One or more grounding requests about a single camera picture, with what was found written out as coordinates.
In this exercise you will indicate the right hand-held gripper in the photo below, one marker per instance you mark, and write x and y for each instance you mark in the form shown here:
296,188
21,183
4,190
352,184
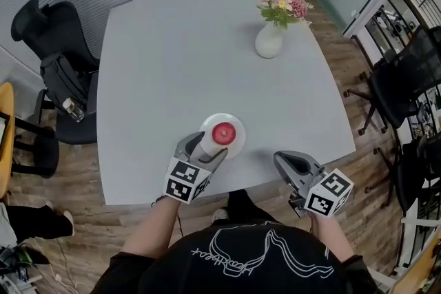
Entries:
325,194

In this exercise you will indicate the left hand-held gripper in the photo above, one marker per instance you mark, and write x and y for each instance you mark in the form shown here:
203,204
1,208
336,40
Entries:
182,179

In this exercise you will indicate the red apple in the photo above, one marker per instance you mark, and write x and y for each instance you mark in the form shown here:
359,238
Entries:
224,133

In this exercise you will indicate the white plate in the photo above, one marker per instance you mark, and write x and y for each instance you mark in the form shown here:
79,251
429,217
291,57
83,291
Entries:
239,137

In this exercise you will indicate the person's right forearm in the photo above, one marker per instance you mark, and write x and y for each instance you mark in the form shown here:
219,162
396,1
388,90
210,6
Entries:
332,237

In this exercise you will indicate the person's left forearm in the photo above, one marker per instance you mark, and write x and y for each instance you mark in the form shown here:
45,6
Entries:
151,230

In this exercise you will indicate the person's black trouser leg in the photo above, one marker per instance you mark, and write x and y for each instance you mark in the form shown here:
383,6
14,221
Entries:
249,208

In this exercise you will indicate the person's light shoe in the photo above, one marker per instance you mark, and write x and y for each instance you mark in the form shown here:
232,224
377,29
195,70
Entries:
220,215

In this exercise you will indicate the person's black printed t-shirt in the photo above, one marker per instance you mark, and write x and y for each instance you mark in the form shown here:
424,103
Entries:
241,265

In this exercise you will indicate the white vase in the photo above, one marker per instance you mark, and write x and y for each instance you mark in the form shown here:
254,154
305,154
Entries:
268,43

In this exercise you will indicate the black mesh office chair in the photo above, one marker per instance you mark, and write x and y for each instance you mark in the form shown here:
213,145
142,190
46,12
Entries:
417,168
403,86

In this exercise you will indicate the clear water bottle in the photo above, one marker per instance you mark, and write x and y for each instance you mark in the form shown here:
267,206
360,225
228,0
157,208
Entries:
74,110

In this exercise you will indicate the pink and yellow flower bouquet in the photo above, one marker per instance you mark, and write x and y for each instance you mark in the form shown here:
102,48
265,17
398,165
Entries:
284,7

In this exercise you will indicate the black backpack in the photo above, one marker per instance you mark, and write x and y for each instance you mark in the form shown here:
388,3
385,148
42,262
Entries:
62,79

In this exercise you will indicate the black stool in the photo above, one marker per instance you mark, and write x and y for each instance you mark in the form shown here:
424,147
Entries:
41,151

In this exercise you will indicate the black high-back office chair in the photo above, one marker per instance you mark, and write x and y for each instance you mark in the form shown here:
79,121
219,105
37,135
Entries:
65,27

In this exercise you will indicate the yellow wooden round table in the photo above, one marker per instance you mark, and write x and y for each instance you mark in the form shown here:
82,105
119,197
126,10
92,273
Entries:
8,175

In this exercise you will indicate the black framed board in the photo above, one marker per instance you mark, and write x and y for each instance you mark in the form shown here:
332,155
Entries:
2,134

